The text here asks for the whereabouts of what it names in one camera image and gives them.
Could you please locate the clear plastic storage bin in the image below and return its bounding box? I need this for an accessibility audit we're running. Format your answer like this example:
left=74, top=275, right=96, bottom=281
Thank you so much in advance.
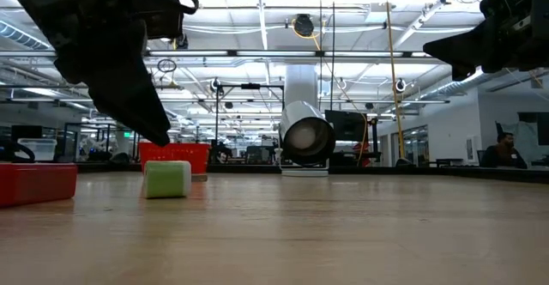
left=17, top=137, right=57, bottom=162

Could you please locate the person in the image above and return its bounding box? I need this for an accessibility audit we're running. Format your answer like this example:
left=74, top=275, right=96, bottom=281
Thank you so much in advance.
left=480, top=132, right=528, bottom=169

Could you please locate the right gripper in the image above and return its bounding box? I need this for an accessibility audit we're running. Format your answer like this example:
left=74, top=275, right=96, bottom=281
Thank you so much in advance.
left=423, top=0, right=549, bottom=82

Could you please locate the small black background monitor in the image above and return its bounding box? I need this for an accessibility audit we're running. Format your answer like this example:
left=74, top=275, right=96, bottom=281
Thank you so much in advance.
left=10, top=124, right=43, bottom=141

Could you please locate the tall black rig frame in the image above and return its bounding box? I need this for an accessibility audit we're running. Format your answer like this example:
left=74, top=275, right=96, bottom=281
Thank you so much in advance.
left=213, top=82, right=286, bottom=166

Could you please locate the small red background object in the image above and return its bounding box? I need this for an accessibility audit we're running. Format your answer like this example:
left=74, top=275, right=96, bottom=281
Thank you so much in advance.
left=353, top=142, right=371, bottom=168

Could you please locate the yellow hanging cable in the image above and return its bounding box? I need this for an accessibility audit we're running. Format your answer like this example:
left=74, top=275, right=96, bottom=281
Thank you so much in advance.
left=383, top=0, right=407, bottom=166

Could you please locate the red wall charger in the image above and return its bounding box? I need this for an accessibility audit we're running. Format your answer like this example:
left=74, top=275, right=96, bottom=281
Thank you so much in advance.
left=0, top=163, right=78, bottom=208

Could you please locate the long ceiling light rail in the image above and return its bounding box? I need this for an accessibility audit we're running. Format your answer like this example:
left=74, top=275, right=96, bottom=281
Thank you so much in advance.
left=0, top=50, right=425, bottom=59

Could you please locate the white cylinder lamp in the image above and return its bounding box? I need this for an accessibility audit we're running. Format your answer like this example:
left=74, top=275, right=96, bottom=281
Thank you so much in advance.
left=278, top=100, right=337, bottom=178

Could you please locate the silver ventilation duct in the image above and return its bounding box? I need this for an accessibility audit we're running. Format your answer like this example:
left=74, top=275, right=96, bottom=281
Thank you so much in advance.
left=418, top=68, right=522, bottom=101

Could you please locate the black hanging cable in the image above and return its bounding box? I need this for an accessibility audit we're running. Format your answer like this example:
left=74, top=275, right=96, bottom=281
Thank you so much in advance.
left=330, top=0, right=336, bottom=111
left=317, top=0, right=323, bottom=111

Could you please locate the white round column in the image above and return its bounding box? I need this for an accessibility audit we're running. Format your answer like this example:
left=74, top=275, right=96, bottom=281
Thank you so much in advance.
left=285, top=64, right=319, bottom=110

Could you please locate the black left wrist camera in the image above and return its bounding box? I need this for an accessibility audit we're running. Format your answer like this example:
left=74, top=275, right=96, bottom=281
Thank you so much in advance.
left=141, top=0, right=186, bottom=40

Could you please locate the low black rig frame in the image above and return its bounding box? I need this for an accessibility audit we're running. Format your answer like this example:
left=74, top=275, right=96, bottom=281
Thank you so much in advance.
left=63, top=123, right=142, bottom=156

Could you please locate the dark wall screen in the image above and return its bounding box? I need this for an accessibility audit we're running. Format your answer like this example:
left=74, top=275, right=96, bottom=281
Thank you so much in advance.
left=517, top=112, right=549, bottom=147

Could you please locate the black aluminium table frame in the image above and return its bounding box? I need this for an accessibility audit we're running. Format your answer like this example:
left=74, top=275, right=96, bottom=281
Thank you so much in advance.
left=76, top=161, right=549, bottom=185

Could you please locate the green white wall charger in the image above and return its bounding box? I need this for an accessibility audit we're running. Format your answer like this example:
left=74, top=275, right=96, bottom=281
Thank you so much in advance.
left=142, top=160, right=193, bottom=199

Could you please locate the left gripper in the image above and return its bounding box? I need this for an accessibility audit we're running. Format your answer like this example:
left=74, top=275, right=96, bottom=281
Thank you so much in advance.
left=10, top=0, right=172, bottom=148

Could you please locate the red plastic basket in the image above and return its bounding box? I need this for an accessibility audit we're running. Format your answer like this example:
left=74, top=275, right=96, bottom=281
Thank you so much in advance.
left=137, top=142, right=211, bottom=175

